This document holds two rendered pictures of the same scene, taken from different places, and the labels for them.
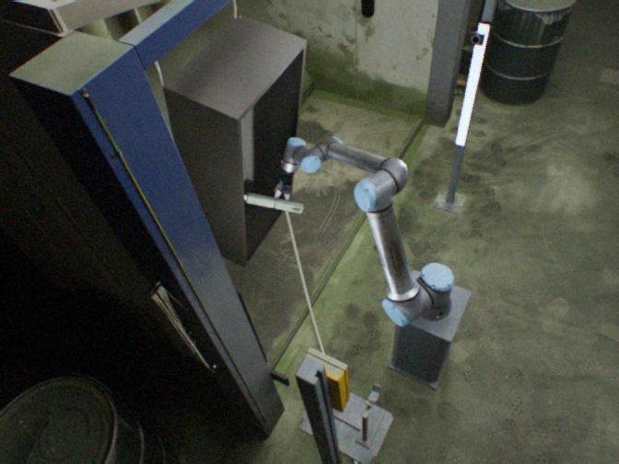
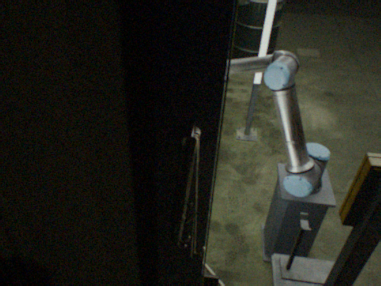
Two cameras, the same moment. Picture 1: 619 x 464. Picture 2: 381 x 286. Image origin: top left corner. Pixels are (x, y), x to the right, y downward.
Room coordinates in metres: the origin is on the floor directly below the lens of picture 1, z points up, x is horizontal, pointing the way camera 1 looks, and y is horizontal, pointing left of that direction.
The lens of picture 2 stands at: (0.16, 0.88, 2.19)
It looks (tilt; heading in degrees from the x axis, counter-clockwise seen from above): 39 degrees down; 328
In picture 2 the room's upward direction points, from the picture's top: 3 degrees clockwise
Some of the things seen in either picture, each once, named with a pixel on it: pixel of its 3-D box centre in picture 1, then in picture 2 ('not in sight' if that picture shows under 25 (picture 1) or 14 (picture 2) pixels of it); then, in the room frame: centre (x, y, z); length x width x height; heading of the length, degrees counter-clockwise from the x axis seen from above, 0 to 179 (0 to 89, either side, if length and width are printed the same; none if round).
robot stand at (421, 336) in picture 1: (425, 332); (293, 216); (1.12, -0.55, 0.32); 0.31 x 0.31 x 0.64; 54
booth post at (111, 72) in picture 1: (215, 324); (184, 209); (0.91, 0.42, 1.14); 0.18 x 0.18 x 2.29; 54
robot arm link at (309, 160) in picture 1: (308, 158); not in sight; (1.74, -0.06, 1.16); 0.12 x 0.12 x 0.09; 27
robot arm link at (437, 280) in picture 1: (434, 284); (312, 161); (1.12, -0.54, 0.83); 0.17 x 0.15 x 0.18; 117
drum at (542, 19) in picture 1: (523, 44); (255, 30); (3.50, -2.04, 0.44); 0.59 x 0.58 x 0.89; 158
